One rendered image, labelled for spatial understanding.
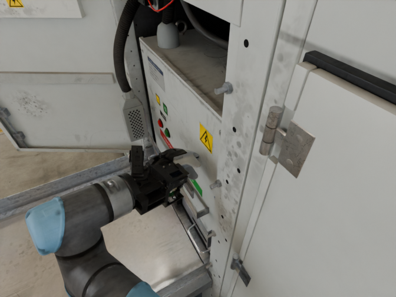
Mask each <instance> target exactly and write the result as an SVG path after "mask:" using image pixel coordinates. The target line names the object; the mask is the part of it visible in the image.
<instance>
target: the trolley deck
mask: <svg viewBox="0 0 396 297"><path fill-rule="evenodd" d="M27 211H28V210H26V211H24V212H21V213H18V214H15V215H13V216H10V217H7V218H4V219H2V220H0V297H69V296H68V294H67V293H66V291H65V287H64V280H63V278H62V274H61V271H60V268H59V266H58V262H57V259H56V257H55V254H54V253H50V254H48V255H45V256H42V255H40V254H39V253H38V252H37V250H36V248H35V245H34V243H33V241H32V238H31V235H30V234H29V230H28V228H27V224H26V221H25V215H26V213H27ZM101 231H102V233H103V237H104V241H105V246H106V248H107V251H108V252H109V253H110V254H111V255H113V256H114V257H115V258H116V259H117V260H119V261H120V262H121V263H122V264H123V265H124V266H125V267H126V268H127V269H129V270H130V271H132V272H133V273H134V274H135V275H136V276H138V277H139V278H140V279H141V280H142V281H144V282H147V283H148V284H149V285H150V286H151V288H152V289H153V288H154V287H156V286H158V285H159V284H161V283H163V282H165V281H166V280H168V279H170V278H172V277H174V276H176V275H177V274H179V273H180V272H182V271H184V270H186V269H188V268H189V267H191V266H193V265H195V264H197V263H198V262H200V261H201V259H200V258H199V256H198V254H197V252H196V250H195V248H194V246H193V244H192V242H191V241H190V239H189V237H188V235H187V233H186V231H185V229H184V227H183V225H182V224H181V222H180V220H179V218H178V216H177V215H176V212H175V211H174V209H173V207H172V205H169V206H167V207H166V208H165V207H164V206H163V205H162V204H161V205H160V206H158V207H156V208H154V209H153V210H151V211H149V212H147V213H145V214H143V215H140V214H139V212H138V211H137V210H136V209H134V210H132V212H131V213H129V214H127V215H125V216H123V217H121V218H119V219H117V220H115V221H113V222H111V223H109V224H107V225H105V226H103V227H101ZM211 286H212V280H211V278H210V276H209V274H208V273H206V274H204V275H203V276H201V277H199V278H197V279H196V280H194V281H192V282H191V283H189V284H188V285H186V286H184V287H182V288H181V289H179V290H177V291H175V292H174V293H172V294H171V295H169V296H167V297H195V296H197V295H198V294H200V293H202V292H203V291H205V290H206V289H208V288H210V287H211Z"/></svg>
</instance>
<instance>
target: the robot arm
mask: <svg viewBox="0 0 396 297"><path fill-rule="evenodd" d="M128 158H129V163H130V175H129V174H128V173H124V174H121V175H119V176H113V177H110V178H108V179H105V180H103V181H100V182H98V183H94V184H92V185H89V186H87V187H83V188H82V189H78V190H76V191H73V192H71V193H68V194H65V195H63V196H60V197H59V196H57V197H54V198H53V199H52V200H50V201H48V202H45V203H43V204H41V205H38V206H35V207H33V208H31V209H29V210H28V211H27V213H26V215H25V221H26V224H27V228H28V230H29V234H30V235H31V238H32V241H33V243H34V245H35V248H36V250H37V252H38V253H39V254H40V255H42V256H45V255H48V254H50V253H54V254H55V257H56V259H57V262H58V266H59V268H60V271H61V274H62V278H63V280H64V287H65V291H66V293H67V294H68V296H69V297H160V296H159V295H158V294H157V293H156V292H155V291H153V290H152V288H151V286H150V285H149V284H148V283H147V282H144V281H142V280H141V279H140V278H139V277H138V276H136V275H135V274H134V273H133V272H132V271H130V270H129V269H127V268H126V267H125V266H124V265H123V264H122V263H121V262H120V261H119V260H117V259H116V258H115V257H114V256H113V255H111V254H110V253H109V252H108V251H107V248H106V246H105V241H104V237H103V233H102V231H101V227H103V226H105V225H107V224H109V223H111V222H113V221H115V220H117V219H119V218H121V217H123V216H125V215H127V214H129V213H131V212H132V210H134V209H136V210H137V211H138V212H139V214H140V215H143V214H145V213H147V212H149V211H151V210H153V209H154V208H156V207H158V206H160V205H161V204H162V205H163V206H164V207H165V208H166V207H167V206H169V205H171V204H173V203H175V202H177V201H178V200H180V199H182V198H184V196H183V195H182V194H181V193H180V189H181V188H182V187H183V185H184V183H187V178H188V179H191V180H195V179H197V178H198V175H197V173H196V172H195V170H194V168H193V167H200V166H201V164H200V162H199V161H198V160H197V159H198V158H199V155H198V154H197V153H195V152H193V151H190V150H183V149H181V148H170V149H168V150H166V151H164V152H162V153H159V155H156V156H154V157H153V158H151V159H150V160H149V161H148V162H146V166H143V161H144V151H143V146H131V150H130V152H129V155H128ZM174 194H175V195H176V196H177V197H178V199H176V200H174V201H172V202H169V201H168V198H169V197H171V196H173V195H174Z"/></svg>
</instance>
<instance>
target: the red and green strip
mask: <svg viewBox="0 0 396 297"><path fill-rule="evenodd" d="M160 134H161V136H162V137H163V139H164V140H165V142H166V143H167V145H168V147H169V148H170V149H172V148H173V146H172V145H171V144H170V142H169V141H168V139H167V137H166V136H165V135H164V133H163V132H162V130H161V129H160ZM190 180H191V179H190ZM191 181H192V183H193V184H194V186H195V188H196V189H197V191H198V192H199V193H200V195H201V197H202V189H201V188H200V186H199V185H198V184H197V182H196V181H195V180H191Z"/></svg>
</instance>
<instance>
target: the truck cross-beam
mask: <svg viewBox="0 0 396 297"><path fill-rule="evenodd" d="M153 150H155V151H156V149H155V148H154V146H153ZM156 153H157V151H156ZM154 154H155V152H154ZM157 155H159V154H158V153H157ZM181 200H182V204H183V206H184V208H185V209H186V211H187V213H188V214H189V216H190V218H191V220H192V222H193V223H197V225H196V226H195V227H196V229H197V230H198V232H199V233H200V235H201V237H202V239H203V241H204V242H205V244H206V245H207V230H206V228H205V227H204V225H203V223H202V222H201V220H200V219H199V218H198V219H196V217H195V215H194V214H193V212H192V210H191V208H190V207H189V205H188V204H187V202H186V200H185V198H182V199H181Z"/></svg>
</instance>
